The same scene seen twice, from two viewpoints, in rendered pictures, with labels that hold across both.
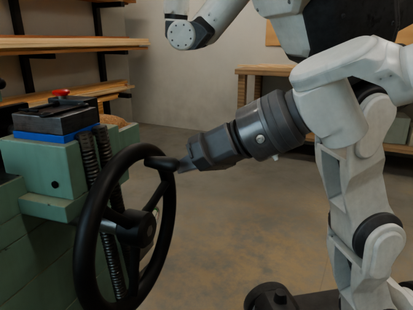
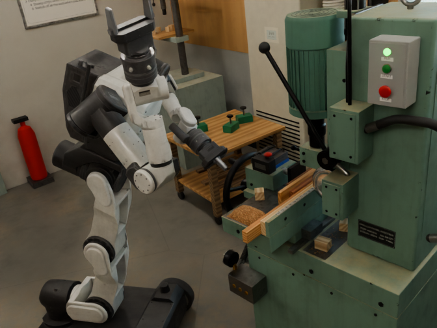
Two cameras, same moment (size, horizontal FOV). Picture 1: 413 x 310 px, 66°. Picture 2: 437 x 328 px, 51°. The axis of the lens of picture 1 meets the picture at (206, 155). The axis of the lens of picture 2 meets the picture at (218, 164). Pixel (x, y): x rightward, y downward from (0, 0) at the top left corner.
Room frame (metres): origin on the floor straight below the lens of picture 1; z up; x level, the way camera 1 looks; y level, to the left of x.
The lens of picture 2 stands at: (1.97, 0.84, 1.74)
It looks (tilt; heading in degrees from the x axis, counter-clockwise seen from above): 26 degrees down; 209
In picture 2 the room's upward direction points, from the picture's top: 7 degrees counter-clockwise
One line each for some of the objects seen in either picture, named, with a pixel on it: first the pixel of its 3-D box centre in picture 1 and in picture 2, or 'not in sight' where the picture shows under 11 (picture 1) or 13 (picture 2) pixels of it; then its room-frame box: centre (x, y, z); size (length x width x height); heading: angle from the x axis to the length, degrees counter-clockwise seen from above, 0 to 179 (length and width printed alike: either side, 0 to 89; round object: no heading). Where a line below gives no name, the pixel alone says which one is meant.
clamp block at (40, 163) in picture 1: (66, 155); (270, 174); (0.53, 0.25, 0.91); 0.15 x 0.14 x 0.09; 161
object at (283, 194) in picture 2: not in sight; (299, 186); (0.61, 0.38, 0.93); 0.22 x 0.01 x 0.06; 161
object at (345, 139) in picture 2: not in sight; (350, 131); (0.78, 0.59, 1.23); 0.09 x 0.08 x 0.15; 71
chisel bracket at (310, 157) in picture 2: not in sight; (322, 159); (0.58, 0.46, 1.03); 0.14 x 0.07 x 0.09; 71
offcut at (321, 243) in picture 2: not in sight; (322, 243); (0.76, 0.51, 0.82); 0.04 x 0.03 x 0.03; 77
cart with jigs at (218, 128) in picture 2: not in sight; (225, 157); (-0.67, -0.58, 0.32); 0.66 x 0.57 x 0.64; 152
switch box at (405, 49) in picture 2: not in sight; (392, 71); (0.81, 0.70, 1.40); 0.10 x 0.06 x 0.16; 71
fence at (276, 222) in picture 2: not in sight; (323, 189); (0.61, 0.47, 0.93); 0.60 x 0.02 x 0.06; 161
